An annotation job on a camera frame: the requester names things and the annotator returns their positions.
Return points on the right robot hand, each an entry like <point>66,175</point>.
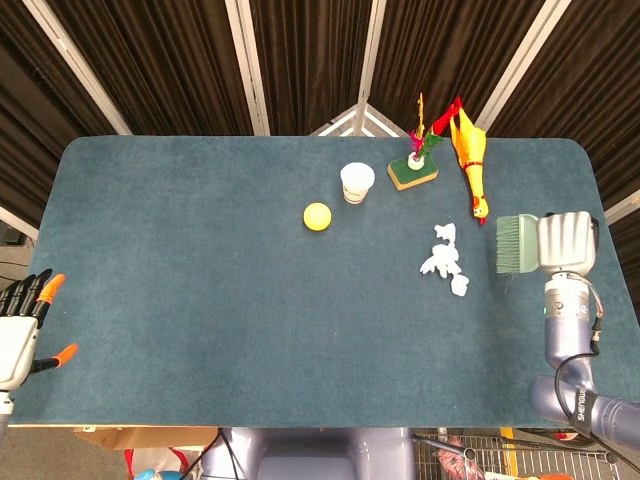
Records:
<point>565,245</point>

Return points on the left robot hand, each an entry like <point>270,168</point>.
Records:
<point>17,340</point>

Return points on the light green hand brush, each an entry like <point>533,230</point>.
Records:
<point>517,245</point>

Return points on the long white paper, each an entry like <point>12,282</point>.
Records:
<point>434,268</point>

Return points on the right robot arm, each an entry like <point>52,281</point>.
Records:
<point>570,325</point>

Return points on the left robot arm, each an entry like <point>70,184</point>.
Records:
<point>2,410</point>

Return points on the yellow rubber chicken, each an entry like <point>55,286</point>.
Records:
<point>470,150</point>

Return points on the brown cardboard box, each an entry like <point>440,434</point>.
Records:
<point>145,436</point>

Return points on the green and yellow sponge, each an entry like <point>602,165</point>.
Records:
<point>412,174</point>

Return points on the colourful feather shuttlecock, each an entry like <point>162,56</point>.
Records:
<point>420,150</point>

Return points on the red and white bag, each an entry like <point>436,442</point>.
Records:
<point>155,462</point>

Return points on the blue felt table mat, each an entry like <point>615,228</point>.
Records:
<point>200,300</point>

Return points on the blue round object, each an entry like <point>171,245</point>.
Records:
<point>155,474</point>

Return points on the white paper cup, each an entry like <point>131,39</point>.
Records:
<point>356,182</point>

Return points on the yellow ball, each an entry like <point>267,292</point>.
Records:
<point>317,217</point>

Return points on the grey robot torso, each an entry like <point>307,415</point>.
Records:
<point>310,455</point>

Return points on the dark brown curtain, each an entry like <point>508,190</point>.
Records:
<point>175,65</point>

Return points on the white frame pole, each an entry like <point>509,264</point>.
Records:
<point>372,50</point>
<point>17,222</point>
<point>247,65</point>
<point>622,207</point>
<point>77,65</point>
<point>520,65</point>

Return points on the white frame base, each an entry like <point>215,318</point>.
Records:
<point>357,122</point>

